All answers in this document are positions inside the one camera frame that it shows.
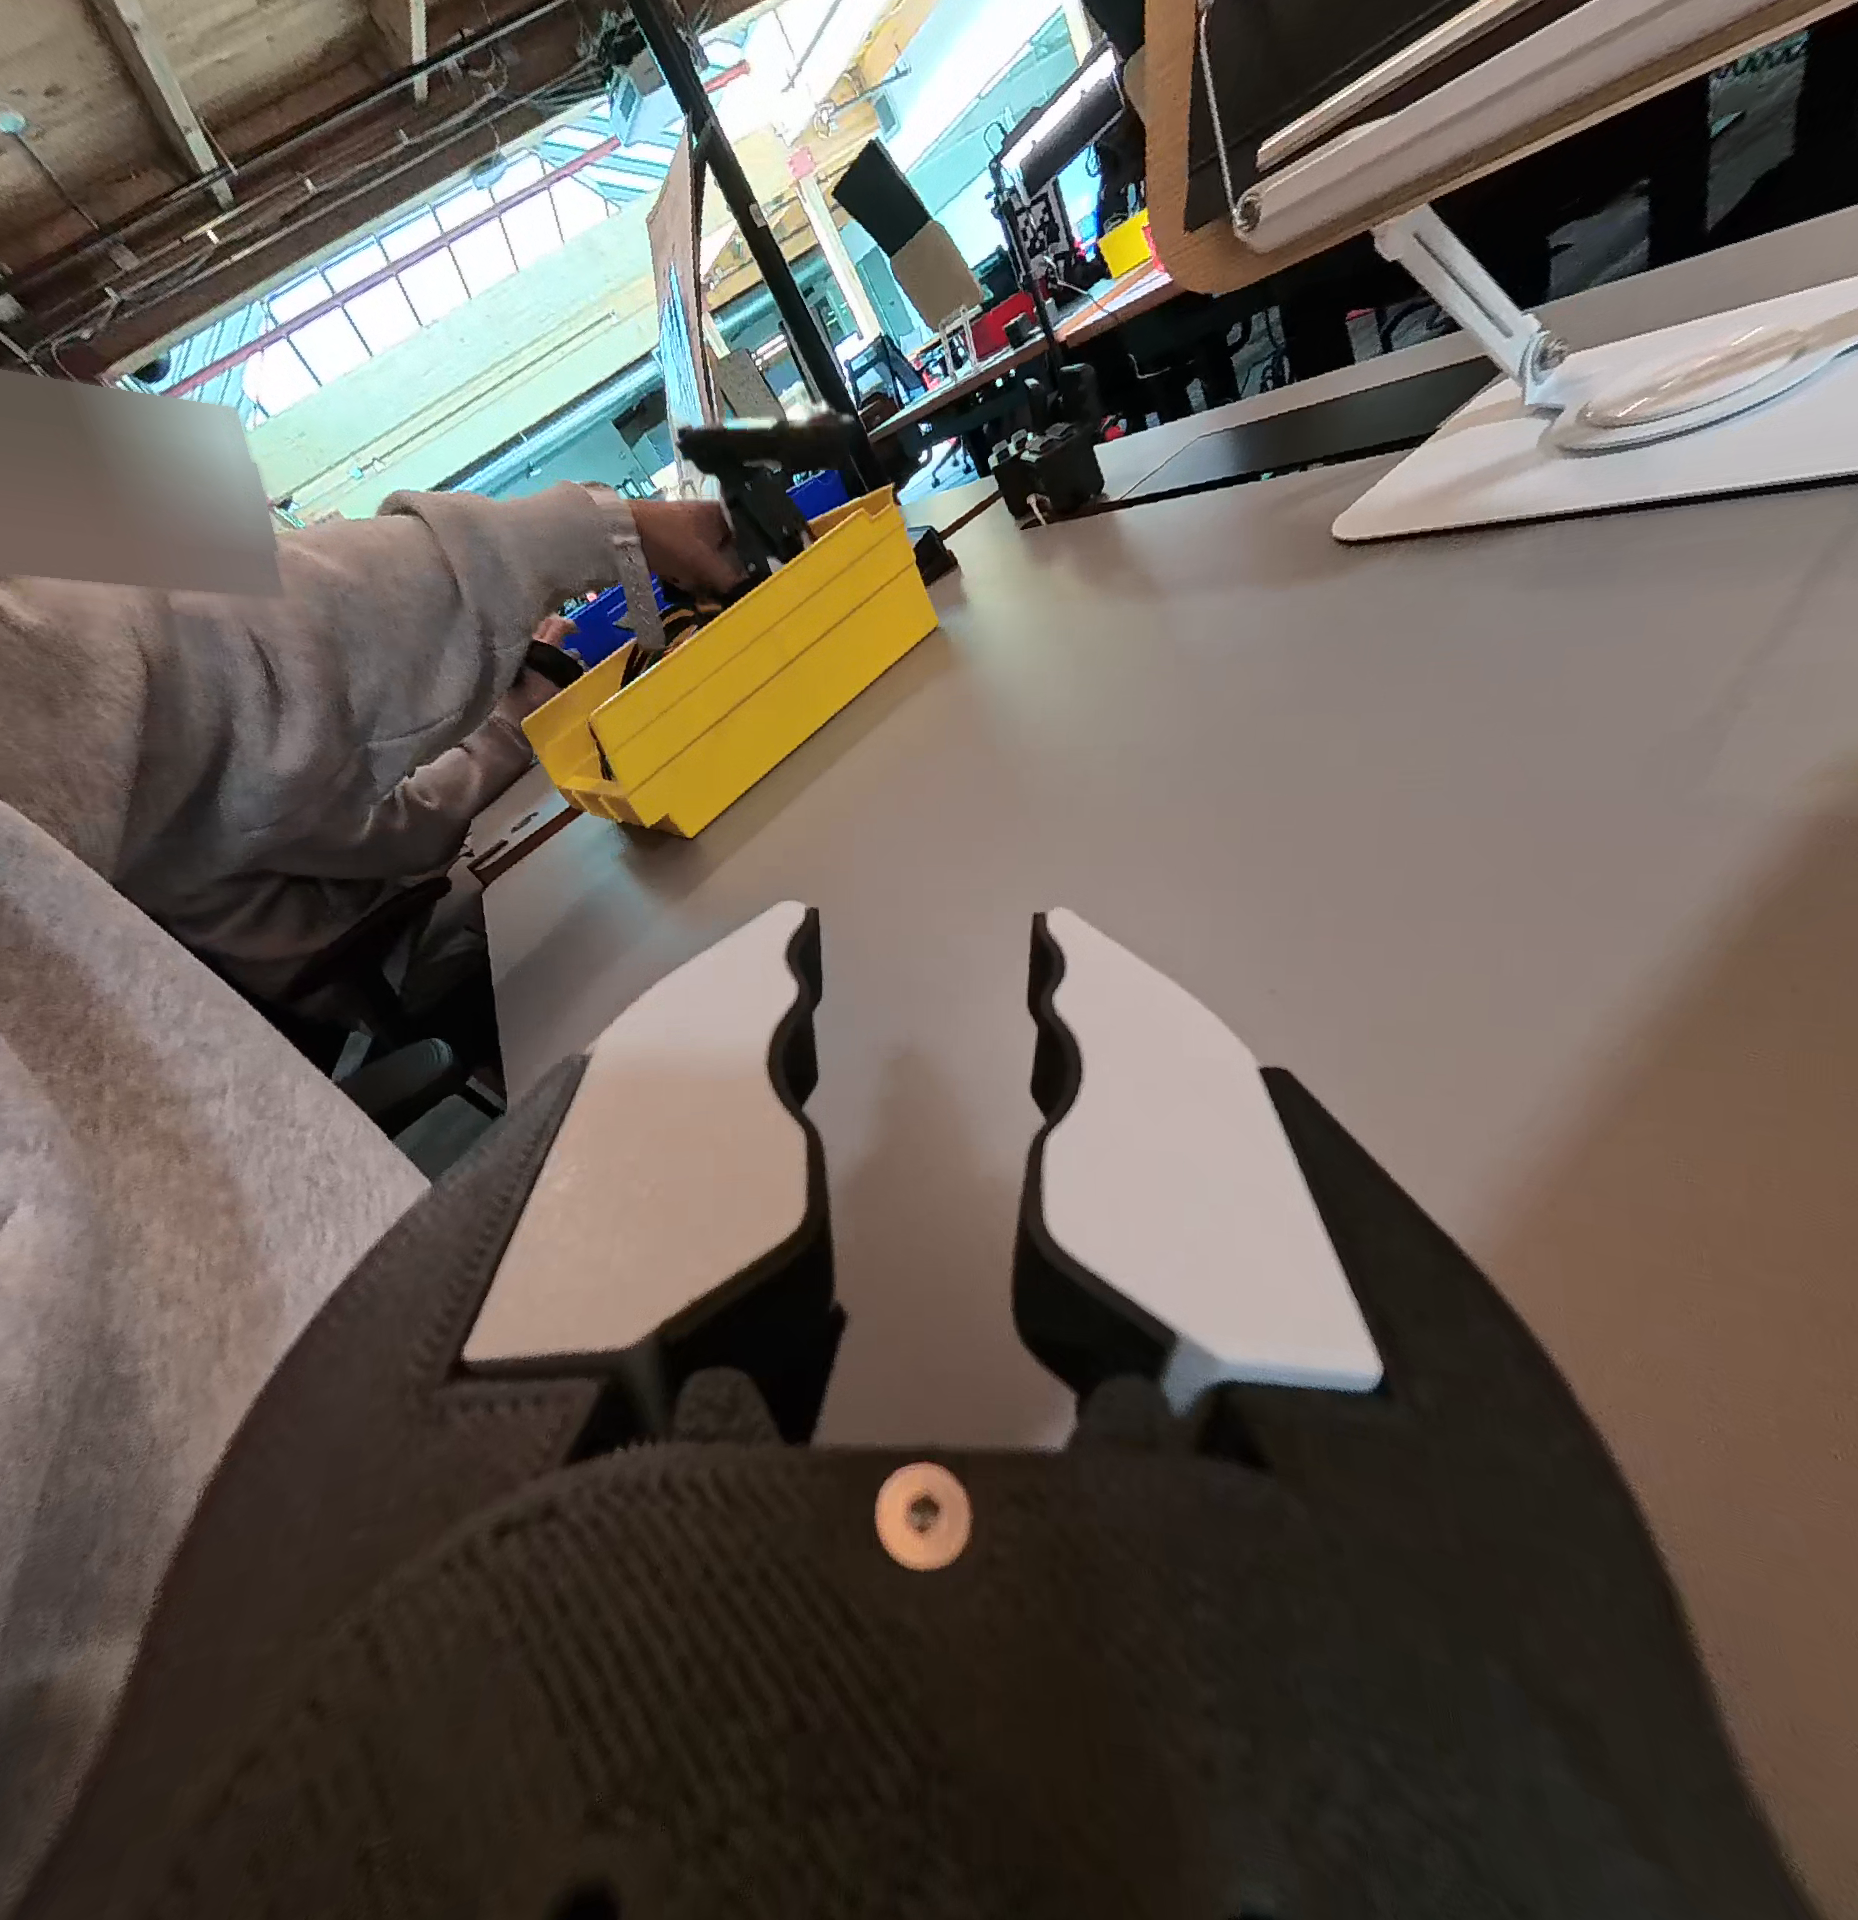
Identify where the blue plastic bin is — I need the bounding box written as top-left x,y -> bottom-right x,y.
566,469 -> 855,665

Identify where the black pole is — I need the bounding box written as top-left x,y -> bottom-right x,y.
627,0 -> 889,455

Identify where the yellow plastic bin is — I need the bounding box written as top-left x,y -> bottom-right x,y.
522,482 -> 940,842

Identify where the upright wooden panel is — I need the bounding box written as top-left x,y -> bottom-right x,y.
644,133 -> 723,452

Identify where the black panel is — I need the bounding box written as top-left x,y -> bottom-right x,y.
1191,0 -> 1816,234

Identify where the wooden board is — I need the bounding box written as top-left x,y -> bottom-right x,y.
1144,0 -> 1831,297

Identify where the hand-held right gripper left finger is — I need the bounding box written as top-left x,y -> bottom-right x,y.
460,901 -> 845,1450

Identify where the person's left hand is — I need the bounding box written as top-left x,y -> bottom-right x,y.
629,501 -> 746,591

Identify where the white metal stand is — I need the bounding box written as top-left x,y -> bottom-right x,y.
1226,0 -> 1858,545

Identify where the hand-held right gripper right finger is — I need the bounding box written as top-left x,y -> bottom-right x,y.
1011,908 -> 1385,1421

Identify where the black electronic device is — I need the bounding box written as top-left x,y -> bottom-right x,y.
993,424 -> 1108,532

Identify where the dark desk cable flap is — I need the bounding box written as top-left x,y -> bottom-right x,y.
1096,357 -> 1488,507

